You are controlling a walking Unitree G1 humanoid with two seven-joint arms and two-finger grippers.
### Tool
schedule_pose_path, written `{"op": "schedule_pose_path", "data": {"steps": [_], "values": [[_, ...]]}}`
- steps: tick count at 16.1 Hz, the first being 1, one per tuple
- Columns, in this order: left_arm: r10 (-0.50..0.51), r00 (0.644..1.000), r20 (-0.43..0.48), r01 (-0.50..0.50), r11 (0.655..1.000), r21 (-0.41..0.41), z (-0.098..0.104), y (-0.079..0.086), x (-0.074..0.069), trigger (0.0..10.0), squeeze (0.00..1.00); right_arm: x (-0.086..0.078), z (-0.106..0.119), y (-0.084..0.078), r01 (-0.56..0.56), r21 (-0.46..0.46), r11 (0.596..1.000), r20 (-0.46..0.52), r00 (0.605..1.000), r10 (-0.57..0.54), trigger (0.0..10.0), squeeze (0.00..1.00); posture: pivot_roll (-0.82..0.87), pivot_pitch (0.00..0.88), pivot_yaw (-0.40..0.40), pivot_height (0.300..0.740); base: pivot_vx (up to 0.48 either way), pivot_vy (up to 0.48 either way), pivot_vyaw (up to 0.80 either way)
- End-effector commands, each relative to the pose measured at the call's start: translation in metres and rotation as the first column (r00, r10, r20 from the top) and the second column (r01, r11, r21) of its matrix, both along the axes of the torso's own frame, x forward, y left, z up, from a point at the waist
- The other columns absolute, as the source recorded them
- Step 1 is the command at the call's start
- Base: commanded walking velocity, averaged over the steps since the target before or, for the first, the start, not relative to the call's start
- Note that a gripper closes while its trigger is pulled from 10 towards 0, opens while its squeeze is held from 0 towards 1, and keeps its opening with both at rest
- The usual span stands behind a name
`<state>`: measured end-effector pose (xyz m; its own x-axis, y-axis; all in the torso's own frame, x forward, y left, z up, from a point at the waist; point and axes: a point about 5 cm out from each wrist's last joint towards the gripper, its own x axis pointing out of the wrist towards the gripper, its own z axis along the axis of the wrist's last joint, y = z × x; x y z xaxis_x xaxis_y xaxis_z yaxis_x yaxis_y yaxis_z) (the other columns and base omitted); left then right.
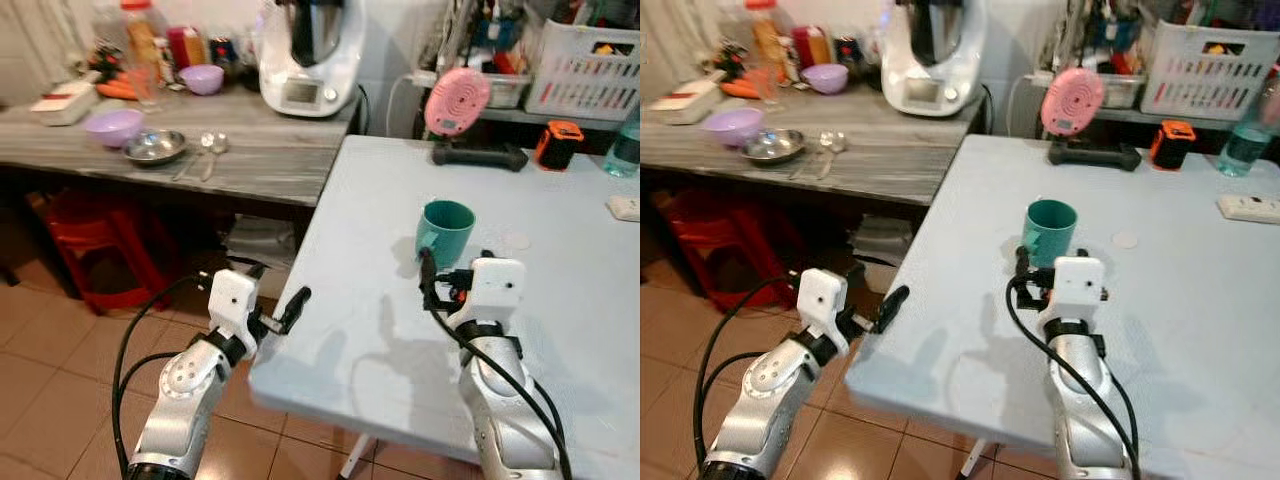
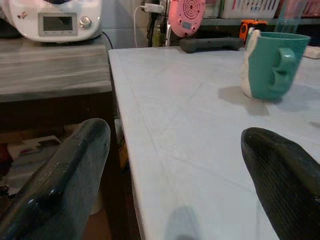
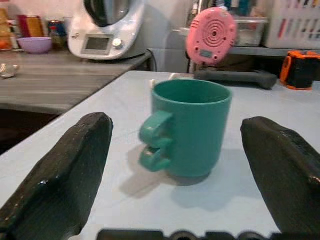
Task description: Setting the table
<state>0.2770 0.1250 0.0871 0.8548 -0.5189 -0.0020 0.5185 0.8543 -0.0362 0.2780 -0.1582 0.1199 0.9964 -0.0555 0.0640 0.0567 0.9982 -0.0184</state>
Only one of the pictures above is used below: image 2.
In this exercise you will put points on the green metal shelf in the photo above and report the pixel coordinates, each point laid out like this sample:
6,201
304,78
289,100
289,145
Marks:
225,22

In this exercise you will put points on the grey wooden side counter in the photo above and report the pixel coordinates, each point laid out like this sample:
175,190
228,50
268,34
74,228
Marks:
50,70

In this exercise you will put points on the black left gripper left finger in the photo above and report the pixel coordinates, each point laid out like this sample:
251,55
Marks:
57,190

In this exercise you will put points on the orange and black toy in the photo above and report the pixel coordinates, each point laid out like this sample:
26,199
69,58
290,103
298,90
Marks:
252,25

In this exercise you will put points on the white kitchen appliance with display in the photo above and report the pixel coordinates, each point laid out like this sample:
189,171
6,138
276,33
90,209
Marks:
27,17

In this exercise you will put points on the pink round appliance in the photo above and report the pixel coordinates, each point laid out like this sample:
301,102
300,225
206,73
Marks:
187,15

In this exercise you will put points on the clear glass tumbler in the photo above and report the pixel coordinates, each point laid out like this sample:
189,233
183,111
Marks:
287,22

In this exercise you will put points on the white charger plug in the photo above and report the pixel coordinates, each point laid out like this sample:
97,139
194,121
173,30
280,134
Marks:
153,8

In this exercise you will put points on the teal and white mug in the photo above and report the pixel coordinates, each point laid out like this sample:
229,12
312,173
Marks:
265,65

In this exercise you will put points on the white patterned cloth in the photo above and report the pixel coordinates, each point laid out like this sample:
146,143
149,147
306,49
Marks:
312,52

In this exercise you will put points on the white plastic basket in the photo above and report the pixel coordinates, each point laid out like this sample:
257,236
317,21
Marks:
250,8

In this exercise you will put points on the white cardboard packet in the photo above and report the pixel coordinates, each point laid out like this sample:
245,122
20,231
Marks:
30,147

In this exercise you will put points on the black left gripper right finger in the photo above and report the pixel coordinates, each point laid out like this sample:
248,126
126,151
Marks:
287,185

